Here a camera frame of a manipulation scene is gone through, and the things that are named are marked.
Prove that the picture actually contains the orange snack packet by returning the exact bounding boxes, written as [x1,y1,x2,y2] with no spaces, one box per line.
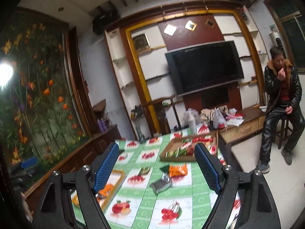
[168,164,188,178]

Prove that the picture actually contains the silver foil snack packet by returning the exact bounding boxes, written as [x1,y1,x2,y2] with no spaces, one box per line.
[150,173,172,195]

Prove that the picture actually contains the yellow rimmed white tray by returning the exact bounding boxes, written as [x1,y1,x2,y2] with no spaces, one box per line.
[70,170,125,213]

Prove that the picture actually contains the red snack packets pile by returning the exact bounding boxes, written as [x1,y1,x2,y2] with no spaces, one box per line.
[179,135,217,156]

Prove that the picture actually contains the brown cardboard snack tray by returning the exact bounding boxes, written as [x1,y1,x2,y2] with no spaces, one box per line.
[160,131,219,162]

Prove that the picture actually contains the white spray bottle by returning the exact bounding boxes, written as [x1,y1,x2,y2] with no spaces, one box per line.
[188,115,197,135]

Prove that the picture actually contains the green yellow snack packet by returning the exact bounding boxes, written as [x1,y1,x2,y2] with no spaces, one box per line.
[138,166,150,176]

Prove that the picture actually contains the dark green snack packet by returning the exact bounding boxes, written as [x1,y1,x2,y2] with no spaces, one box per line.
[160,165,170,174]

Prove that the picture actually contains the green fruit pattern tablecloth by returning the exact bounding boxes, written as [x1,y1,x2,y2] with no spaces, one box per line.
[70,126,242,229]

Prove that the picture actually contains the purple bottles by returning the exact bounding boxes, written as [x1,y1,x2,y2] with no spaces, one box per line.
[97,119,108,132]

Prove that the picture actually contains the white plastic bags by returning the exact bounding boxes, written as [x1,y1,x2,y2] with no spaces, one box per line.
[183,106,244,134]

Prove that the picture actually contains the grey metal flashlight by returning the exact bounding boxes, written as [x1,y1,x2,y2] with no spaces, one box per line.
[136,125,146,144]

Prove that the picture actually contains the dark wooden chair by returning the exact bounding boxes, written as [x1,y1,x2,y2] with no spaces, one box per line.
[140,95,182,135]

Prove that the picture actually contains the wooden low tv cabinet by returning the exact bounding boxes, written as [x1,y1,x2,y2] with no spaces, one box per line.
[218,105,267,170]

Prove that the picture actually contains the wooden stool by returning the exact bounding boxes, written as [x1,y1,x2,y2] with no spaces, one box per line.
[276,116,292,149]

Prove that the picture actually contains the black flat screen television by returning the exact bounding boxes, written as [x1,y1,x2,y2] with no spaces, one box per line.
[165,41,244,96]

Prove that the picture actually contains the man in black jacket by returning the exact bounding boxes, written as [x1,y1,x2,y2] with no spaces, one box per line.
[256,47,304,174]

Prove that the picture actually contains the black speaker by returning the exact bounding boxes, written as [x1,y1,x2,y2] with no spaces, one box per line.
[92,9,120,35]

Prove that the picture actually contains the flower wall painting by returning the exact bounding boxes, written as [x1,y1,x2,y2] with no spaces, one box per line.
[1,9,88,189]

